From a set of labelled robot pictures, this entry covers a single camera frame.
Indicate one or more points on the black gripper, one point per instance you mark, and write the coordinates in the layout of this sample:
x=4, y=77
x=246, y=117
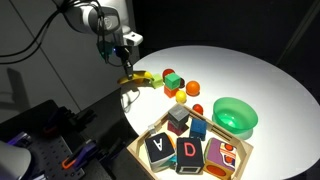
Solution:
x=123, y=55

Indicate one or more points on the yellow banana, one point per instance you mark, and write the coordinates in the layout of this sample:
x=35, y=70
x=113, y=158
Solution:
x=133, y=77

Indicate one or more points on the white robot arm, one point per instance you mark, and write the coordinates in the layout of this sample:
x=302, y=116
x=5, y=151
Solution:
x=90, y=16

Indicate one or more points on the wooden box tray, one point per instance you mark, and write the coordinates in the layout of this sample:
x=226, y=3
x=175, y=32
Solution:
x=220, y=130

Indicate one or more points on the small yellow-orange toy fruit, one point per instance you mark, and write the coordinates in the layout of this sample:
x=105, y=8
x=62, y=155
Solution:
x=139, y=81

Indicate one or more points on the light green cube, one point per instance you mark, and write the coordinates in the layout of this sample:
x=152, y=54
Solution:
x=157, y=81

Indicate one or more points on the red toy tomato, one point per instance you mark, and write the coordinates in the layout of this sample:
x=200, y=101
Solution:
x=167, y=73

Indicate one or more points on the dark green cube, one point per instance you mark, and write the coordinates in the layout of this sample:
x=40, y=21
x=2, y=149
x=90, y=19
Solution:
x=172, y=81

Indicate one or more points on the dark red round fruit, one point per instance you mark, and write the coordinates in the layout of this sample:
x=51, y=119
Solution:
x=182, y=82

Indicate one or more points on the yellow toy lemon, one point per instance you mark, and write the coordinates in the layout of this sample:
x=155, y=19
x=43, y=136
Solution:
x=181, y=96

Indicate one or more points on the small silver cube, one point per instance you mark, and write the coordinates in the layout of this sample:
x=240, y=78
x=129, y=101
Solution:
x=152, y=129

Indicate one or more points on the orange toy fruit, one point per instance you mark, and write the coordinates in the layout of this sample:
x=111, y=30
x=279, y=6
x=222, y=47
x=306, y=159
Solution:
x=192, y=88

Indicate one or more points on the grey cube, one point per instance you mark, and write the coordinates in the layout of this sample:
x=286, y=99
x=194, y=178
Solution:
x=178, y=115

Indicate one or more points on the dark clamp orange tip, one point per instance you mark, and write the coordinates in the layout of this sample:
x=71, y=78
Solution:
x=73, y=116

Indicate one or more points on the magenta cube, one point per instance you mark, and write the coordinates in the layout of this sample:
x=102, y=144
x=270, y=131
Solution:
x=175, y=128

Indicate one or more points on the small red toy strawberry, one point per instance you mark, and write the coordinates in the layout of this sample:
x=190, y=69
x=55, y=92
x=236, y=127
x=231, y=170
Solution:
x=198, y=108

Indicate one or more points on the black soft cube letter A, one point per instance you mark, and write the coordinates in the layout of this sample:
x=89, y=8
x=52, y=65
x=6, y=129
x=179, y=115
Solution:
x=159, y=146

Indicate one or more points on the blue cube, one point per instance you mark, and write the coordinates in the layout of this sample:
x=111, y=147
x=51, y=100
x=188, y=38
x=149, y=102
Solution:
x=198, y=128

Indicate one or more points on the purple clamp orange tip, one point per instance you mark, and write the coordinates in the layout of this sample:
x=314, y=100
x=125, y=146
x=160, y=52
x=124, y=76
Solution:
x=80, y=153

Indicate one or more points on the black soft cube letter D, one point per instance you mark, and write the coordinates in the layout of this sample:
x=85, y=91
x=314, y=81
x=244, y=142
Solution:
x=189, y=153

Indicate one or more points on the dark equipment stand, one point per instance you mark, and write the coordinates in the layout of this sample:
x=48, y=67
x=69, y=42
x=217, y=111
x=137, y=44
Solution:
x=26, y=116

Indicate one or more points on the green plastic bowl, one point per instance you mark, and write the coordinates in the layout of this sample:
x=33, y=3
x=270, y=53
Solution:
x=235, y=115

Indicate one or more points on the perforated mounting board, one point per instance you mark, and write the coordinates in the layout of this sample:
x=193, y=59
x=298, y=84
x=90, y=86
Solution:
x=50, y=156

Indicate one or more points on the purple soft cube orange patches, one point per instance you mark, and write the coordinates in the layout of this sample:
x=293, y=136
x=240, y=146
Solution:
x=220, y=156

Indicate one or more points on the grey rounded housing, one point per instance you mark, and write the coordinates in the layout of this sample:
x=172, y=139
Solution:
x=13, y=163

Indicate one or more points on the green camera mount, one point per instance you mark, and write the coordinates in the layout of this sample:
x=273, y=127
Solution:
x=106, y=51

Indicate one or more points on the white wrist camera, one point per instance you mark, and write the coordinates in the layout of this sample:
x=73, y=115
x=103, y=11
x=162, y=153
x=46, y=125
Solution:
x=133, y=38

